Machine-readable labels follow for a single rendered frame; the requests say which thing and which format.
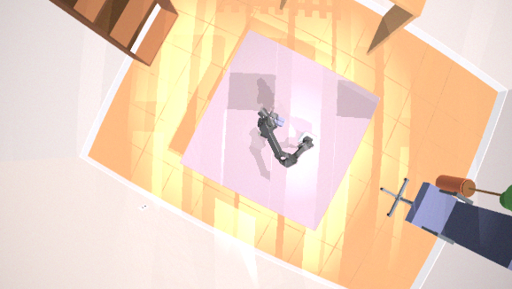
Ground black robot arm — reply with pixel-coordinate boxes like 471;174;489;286
257;107;314;168

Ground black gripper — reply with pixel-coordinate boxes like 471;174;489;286
260;112;278;138

